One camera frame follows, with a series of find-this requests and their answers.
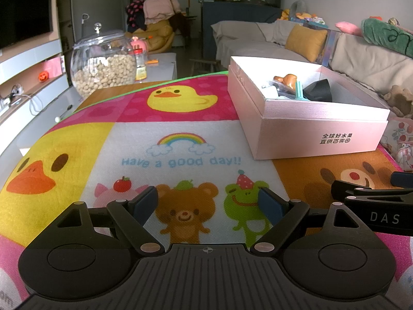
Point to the pink cardboard box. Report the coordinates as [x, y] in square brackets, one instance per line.
[306, 135]

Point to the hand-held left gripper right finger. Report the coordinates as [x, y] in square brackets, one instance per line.
[269, 205]

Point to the grey plush toy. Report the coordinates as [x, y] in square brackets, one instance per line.
[297, 8]

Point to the pink pig toy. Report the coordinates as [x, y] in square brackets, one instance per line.
[138, 43]

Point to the brown teddy plush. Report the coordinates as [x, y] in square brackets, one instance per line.
[398, 100]

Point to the beige covered sofa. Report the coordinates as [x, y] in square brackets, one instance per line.
[251, 45]

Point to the green plush toy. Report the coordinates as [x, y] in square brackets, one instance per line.
[387, 37]

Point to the white shelf unit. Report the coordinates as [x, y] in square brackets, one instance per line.
[19, 129]

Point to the yellow plush toy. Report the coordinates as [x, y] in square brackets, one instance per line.
[284, 14]

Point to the yellow cushion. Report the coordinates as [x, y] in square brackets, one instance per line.
[305, 42]

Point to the brown table mat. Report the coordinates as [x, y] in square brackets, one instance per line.
[106, 95]

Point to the pink paper bag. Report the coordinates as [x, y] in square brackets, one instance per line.
[55, 64]

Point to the strawberry printed blanket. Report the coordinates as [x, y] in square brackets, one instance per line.
[400, 135]

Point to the small red-capped bottle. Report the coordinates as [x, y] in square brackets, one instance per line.
[140, 69]

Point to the cartoon printed mat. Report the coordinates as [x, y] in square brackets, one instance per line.
[193, 129]

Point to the orange bear toy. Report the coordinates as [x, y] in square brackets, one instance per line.
[287, 80]

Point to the pink clothes pile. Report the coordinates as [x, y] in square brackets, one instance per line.
[161, 8]

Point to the pink plush toy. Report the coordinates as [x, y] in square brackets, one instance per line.
[348, 27]

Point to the orange pumpkin toy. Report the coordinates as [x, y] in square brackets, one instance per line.
[43, 76]

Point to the black cylindrical case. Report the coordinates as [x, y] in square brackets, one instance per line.
[317, 92]

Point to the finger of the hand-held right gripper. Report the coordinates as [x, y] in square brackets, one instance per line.
[371, 196]
[403, 179]

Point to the small wooden stool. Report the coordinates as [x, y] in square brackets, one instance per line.
[203, 62]

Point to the spoon with white ball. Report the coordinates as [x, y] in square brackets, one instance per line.
[57, 119]

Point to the black television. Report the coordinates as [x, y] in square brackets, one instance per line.
[22, 6]

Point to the pile of small plush toys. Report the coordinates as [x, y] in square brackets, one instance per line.
[309, 19]

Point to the yellow plush chair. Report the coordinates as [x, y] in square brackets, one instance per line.
[158, 35]

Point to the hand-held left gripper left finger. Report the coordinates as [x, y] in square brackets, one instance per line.
[145, 205]

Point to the black red-dotted garment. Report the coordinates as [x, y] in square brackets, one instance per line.
[135, 9]

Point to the shiny holographic panel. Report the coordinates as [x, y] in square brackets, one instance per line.
[329, 48]

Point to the glass jar of nuts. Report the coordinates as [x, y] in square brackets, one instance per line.
[103, 74]

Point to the small orange table item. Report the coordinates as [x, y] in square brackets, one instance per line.
[151, 61]

